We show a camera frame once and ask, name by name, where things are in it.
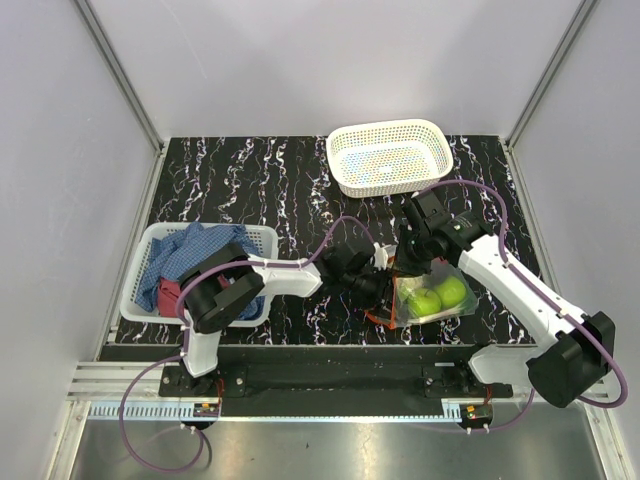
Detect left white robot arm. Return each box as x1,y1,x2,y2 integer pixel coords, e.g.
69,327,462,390
176,240,394,396

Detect purple cable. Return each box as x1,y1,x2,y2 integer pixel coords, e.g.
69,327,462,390
118,216,379,472
412,179,629,432

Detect dark red cloth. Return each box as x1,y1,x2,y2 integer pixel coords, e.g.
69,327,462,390
157,278,181,318

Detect white perforated plastic basket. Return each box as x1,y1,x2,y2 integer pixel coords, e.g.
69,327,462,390
326,119,453,198

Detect clear zip top bag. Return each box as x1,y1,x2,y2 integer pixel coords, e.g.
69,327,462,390
365,260,479,329

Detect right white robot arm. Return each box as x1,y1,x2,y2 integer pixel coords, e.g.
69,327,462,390
396,192,616,408

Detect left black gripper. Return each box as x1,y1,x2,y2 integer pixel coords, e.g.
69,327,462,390
342,267,408,325

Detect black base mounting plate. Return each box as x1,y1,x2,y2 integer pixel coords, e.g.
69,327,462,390
159,345,514,420

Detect blue checkered cloth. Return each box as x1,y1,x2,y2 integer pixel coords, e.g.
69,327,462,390
133,222,266,321

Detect fake green apple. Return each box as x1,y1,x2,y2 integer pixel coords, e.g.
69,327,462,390
434,276,467,309
407,288,442,318

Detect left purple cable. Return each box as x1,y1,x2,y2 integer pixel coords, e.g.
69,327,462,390
118,216,379,472

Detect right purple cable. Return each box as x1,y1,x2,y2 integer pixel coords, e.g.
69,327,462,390
412,179,629,432

